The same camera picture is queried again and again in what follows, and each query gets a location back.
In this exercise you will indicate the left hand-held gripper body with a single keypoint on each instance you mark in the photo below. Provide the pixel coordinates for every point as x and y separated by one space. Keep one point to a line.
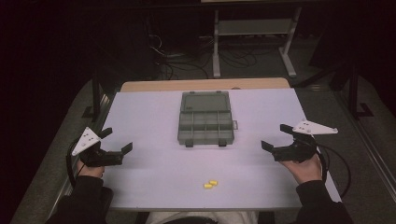
96 157

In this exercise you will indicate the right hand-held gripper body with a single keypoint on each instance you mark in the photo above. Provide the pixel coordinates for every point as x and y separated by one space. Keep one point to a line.
295 152

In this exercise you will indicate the person's left hand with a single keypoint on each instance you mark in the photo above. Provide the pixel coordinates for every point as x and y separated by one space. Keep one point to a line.
90 171

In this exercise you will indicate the person's right hand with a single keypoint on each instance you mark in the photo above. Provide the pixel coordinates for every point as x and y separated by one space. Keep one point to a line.
306 172

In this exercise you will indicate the pale lilac table board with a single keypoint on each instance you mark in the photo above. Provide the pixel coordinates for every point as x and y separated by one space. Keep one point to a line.
155 124

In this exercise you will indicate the black metal stand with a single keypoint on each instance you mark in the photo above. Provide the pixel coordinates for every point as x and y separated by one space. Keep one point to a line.
353 93
96 96

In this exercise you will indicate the small yellow earplug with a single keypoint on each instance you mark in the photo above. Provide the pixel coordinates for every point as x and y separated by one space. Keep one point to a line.
213 182
208 186

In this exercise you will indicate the grey plastic compartment box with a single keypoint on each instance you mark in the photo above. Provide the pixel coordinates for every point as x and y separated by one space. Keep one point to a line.
205 124

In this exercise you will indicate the light wooden table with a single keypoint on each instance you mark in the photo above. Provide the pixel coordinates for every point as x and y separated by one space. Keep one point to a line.
202 84

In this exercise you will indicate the white metal shelf stand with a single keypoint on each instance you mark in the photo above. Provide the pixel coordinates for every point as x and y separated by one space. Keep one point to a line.
253 27

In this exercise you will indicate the metal frame rail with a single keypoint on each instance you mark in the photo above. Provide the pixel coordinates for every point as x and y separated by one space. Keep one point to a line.
378 165
65 188

